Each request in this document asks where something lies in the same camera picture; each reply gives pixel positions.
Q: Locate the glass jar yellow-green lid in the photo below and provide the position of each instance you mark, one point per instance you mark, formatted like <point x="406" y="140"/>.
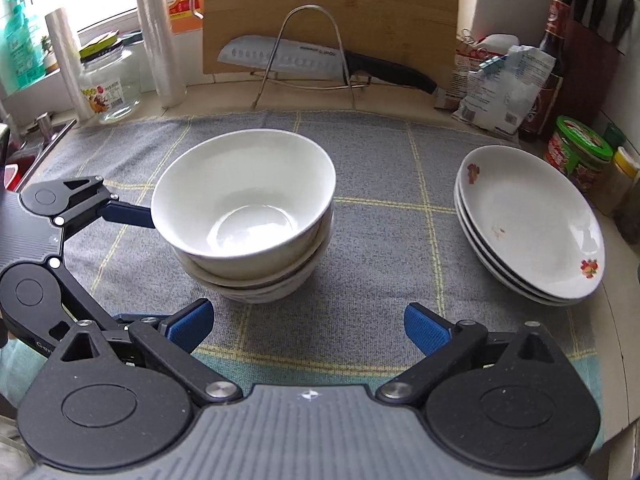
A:
<point x="110" y="90"/>

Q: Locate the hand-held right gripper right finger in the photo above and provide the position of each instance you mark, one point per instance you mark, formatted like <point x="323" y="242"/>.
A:
<point x="427" y="332"/>

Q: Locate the soy sauce bottle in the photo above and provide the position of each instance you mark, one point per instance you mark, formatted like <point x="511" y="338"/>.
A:
<point x="550" y="60"/>

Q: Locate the teal binder clip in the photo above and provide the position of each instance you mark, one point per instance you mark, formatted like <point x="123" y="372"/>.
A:
<point x="490" y="65"/>

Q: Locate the small green cap jar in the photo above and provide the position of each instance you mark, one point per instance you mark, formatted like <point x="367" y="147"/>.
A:
<point x="615" y="135"/>

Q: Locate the bamboo cutting board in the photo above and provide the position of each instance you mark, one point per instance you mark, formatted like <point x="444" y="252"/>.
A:
<point x="350" y="0"/>

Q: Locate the dark red knife block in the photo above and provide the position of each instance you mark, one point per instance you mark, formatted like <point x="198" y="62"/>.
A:
<point x="590" y="70"/>

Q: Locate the small potted plant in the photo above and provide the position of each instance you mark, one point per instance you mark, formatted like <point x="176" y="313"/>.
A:
<point x="48" y="55"/>

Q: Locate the white bowl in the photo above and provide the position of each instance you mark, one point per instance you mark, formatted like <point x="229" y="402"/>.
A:
<point x="250" y="285"/>
<point x="240" y="195"/>
<point x="260" y="297"/>

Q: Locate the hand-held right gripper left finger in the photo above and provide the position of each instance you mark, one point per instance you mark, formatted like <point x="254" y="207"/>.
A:
<point x="192" y="327"/>

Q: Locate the red and white packet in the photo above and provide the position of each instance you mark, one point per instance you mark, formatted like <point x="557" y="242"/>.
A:
<point x="462" y="75"/>

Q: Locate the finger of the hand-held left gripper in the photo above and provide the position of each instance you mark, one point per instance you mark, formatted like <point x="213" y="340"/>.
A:
<point x="130" y="215"/>
<point x="85" y="292"/>

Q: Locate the plastic wrap roll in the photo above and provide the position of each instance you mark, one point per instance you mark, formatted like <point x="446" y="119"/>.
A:
<point x="70" y="60"/>
<point x="157" y="35"/>

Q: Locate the green dish soap bottle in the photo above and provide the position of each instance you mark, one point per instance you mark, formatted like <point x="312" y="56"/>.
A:
<point x="20" y="45"/>

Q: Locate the green lid sauce jar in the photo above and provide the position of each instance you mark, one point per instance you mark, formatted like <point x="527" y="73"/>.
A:
<point x="575" y="155"/>

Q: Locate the white plastic bag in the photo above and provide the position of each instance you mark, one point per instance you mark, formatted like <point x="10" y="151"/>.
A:
<point x="510" y="95"/>

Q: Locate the grey plaid placemat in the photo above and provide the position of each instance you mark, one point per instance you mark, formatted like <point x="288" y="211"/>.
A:
<point x="380" y="260"/>

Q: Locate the white fruit-print plate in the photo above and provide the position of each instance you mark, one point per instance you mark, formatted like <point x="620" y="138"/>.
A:
<point x="530" y="210"/>
<point x="492" y="266"/>
<point x="502" y="280"/>

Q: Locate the dark red container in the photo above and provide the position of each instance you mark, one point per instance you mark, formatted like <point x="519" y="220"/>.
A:
<point x="15" y="172"/>

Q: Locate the yellow lid spice jar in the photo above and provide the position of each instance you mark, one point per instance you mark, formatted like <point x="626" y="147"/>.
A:
<point x="617" y="180"/>

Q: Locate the steel sink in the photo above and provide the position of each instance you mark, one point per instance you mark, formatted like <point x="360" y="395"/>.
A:
<point x="50" y="135"/>

